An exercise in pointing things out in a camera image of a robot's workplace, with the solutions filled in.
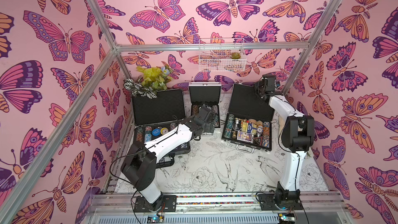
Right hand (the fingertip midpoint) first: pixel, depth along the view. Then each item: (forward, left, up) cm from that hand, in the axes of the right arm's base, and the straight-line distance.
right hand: (256, 81), depth 99 cm
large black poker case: (-22, +66, -10) cm, 70 cm away
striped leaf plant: (-10, +73, +3) cm, 74 cm away
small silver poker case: (-5, +31, -5) cm, 32 cm away
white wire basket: (+9, +22, +14) cm, 28 cm away
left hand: (-27, +32, -6) cm, 42 cm away
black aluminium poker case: (-18, +4, -16) cm, 25 cm away
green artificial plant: (+1, +63, +3) cm, 64 cm away
